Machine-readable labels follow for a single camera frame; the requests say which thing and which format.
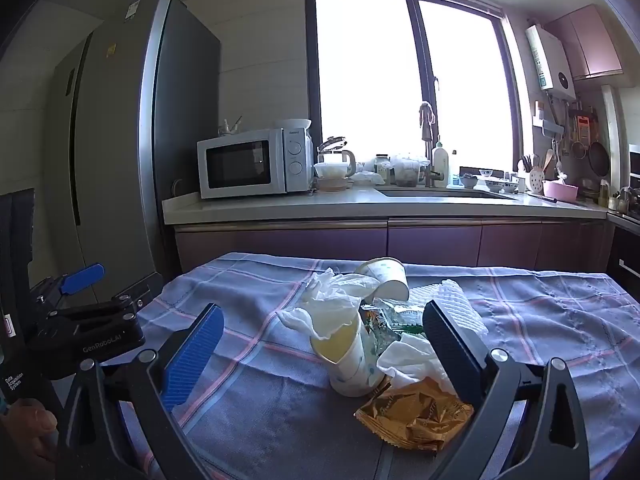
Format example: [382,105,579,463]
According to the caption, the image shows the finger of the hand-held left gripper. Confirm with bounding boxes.
[112,272,165,313]
[30,263,107,311]

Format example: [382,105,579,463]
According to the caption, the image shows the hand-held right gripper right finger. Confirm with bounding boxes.
[422,300,591,480]

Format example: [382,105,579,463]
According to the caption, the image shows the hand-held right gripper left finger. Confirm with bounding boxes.
[56,303,226,480]

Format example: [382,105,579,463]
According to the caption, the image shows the small white tissue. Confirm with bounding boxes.
[377,332,456,396]

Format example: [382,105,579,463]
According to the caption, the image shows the white foam fruit net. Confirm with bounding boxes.
[407,279,490,338]

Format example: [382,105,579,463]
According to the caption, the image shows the clear printed snack wrapper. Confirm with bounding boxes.
[360,297,426,346]

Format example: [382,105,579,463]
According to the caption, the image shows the gold snack wrapper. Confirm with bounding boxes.
[354,376,475,453]

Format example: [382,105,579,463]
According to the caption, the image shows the white dotted paper cup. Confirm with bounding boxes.
[310,310,386,398]
[353,257,411,302]

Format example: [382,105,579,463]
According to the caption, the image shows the large white tissue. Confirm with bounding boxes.
[276,268,381,341]

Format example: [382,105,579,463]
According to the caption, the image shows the person's left hand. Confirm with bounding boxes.
[0,397,60,465]

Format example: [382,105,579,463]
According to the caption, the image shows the blue plaid tablecloth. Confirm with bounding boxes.
[120,251,640,480]

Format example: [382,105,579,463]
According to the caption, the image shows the kitchen counter with purple cabinets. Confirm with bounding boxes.
[162,182,640,273]

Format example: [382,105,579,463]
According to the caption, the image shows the grey refrigerator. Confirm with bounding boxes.
[47,0,222,306]

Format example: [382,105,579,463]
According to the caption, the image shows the white microwave oven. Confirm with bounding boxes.
[196,128,314,200]

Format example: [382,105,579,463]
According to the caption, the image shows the steel sink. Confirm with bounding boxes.
[375,186,518,202]

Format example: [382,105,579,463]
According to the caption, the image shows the blue patterned bowl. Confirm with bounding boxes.
[477,169,521,194]

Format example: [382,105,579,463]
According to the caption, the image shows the white soap bottle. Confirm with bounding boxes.
[432,141,451,188]

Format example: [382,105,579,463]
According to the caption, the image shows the clear bag with food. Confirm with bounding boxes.
[390,152,431,186]

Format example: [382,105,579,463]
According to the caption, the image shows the white dotted utensil holder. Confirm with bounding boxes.
[517,152,546,195]

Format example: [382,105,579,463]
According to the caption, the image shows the pink basin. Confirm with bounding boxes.
[542,180,580,200]

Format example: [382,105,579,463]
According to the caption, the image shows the black cooktop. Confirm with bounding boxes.
[607,210,640,236]

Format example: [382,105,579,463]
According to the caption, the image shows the glass kettle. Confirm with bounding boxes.
[314,135,358,193]

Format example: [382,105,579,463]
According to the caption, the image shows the metal faucet with rag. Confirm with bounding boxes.
[417,101,446,188]

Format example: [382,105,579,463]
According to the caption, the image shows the hanging dark pan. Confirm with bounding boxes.
[587,140,611,177]

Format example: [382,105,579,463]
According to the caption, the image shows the kitchen window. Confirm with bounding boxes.
[304,0,523,188]

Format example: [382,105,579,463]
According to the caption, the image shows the white water heater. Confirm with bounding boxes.
[525,24,577,100]

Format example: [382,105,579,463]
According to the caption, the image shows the grey wall rack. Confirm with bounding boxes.
[532,102,568,136]

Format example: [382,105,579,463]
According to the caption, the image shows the pink wall cabinet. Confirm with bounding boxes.
[542,4,623,81]

